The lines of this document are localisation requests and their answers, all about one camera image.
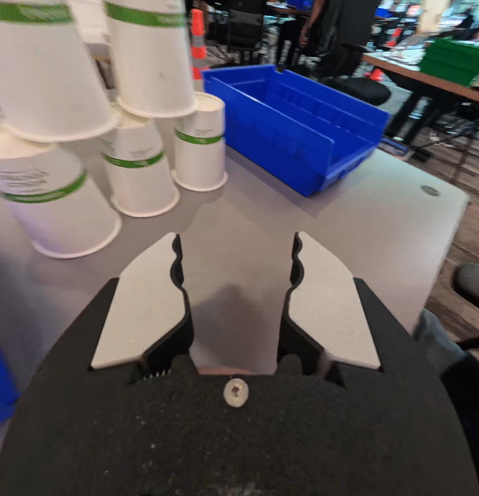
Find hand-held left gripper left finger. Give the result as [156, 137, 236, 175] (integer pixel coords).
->
[90, 232, 195, 375]

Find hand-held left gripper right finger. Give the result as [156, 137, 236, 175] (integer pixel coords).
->
[277, 231, 381, 377]

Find white paper cup green band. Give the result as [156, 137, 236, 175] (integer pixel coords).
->
[171, 92, 229, 193]
[97, 112, 181, 218]
[103, 0, 198, 119]
[0, 128, 122, 259]
[0, 0, 121, 143]

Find wooden desk black legs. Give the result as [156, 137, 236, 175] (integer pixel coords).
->
[361, 50, 479, 156]

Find green plastic bin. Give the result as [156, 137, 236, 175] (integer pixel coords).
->
[420, 37, 479, 87]

